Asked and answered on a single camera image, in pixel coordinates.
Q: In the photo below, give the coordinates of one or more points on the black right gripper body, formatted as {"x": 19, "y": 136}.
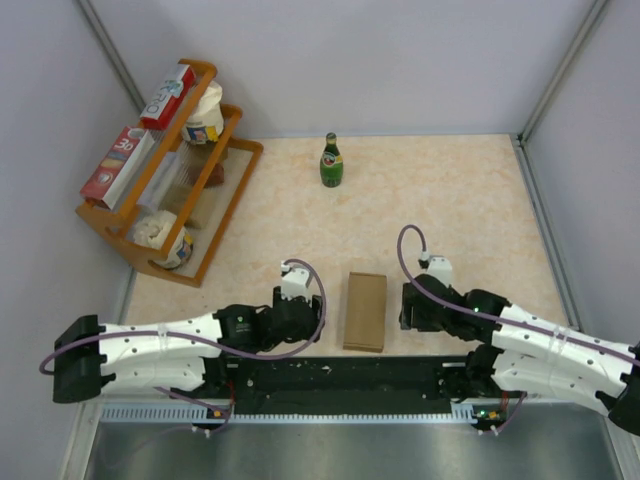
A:
{"x": 414, "y": 317}

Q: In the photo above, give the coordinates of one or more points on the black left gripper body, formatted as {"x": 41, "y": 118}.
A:
{"x": 309, "y": 331}

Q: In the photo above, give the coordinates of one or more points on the brown cardboard box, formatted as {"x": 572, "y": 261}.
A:
{"x": 365, "y": 312}

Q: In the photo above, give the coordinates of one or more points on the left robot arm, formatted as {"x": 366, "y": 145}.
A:
{"x": 91, "y": 358}

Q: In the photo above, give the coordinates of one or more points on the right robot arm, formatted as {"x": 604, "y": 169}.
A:
{"x": 518, "y": 352}

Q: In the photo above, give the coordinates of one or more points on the red white box lower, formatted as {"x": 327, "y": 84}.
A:
{"x": 110, "y": 178}

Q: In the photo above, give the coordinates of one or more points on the red white box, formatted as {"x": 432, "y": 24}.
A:
{"x": 167, "y": 98}
{"x": 110, "y": 178}

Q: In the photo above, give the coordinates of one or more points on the red white box upper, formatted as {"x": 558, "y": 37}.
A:
{"x": 167, "y": 98}

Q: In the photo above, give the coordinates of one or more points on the green glass bottle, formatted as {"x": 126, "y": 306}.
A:
{"x": 331, "y": 163}

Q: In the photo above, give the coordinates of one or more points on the orange wooden rack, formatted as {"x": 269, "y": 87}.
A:
{"x": 201, "y": 184}

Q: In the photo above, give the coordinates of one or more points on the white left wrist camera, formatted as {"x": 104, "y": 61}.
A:
{"x": 295, "y": 281}

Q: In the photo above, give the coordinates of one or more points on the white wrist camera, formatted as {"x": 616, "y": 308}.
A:
{"x": 437, "y": 266}
{"x": 295, "y": 281}

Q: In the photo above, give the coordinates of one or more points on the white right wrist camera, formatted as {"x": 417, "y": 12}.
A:
{"x": 437, "y": 266}

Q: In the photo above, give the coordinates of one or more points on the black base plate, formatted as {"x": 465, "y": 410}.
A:
{"x": 383, "y": 385}

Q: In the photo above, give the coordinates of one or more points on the grey cable duct rail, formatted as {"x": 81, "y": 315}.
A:
{"x": 363, "y": 387}

